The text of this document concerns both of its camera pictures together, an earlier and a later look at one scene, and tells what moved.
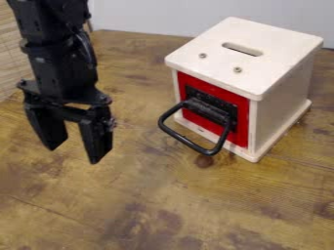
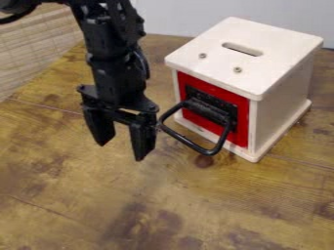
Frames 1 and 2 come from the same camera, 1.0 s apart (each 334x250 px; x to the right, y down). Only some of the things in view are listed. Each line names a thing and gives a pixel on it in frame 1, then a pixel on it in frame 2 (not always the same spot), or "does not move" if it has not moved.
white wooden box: (252, 71) does not move
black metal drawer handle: (207, 108) does not move
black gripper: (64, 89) to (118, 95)
